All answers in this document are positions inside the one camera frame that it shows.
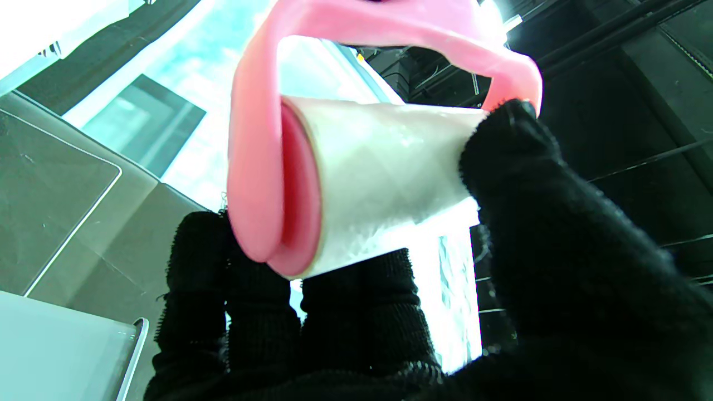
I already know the white lint roll refill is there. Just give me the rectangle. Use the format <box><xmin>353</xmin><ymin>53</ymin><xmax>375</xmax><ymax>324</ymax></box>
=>
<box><xmin>267</xmin><ymin>96</ymin><xmax>490</xmax><ymax>279</ymax></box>

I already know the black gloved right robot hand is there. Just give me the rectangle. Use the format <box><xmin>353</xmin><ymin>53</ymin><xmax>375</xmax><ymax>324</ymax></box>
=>
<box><xmin>144</xmin><ymin>99</ymin><xmax>713</xmax><ymax>401</ymax></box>

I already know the pink lint roller handle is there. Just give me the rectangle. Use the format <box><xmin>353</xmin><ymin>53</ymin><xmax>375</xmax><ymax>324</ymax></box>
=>
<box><xmin>227</xmin><ymin>0</ymin><xmax>543</xmax><ymax>263</ymax></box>

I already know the dark brown office chair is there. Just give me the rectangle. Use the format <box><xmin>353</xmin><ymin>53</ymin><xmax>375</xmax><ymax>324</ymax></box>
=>
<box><xmin>0</xmin><ymin>92</ymin><xmax>209</xmax><ymax>326</ymax></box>

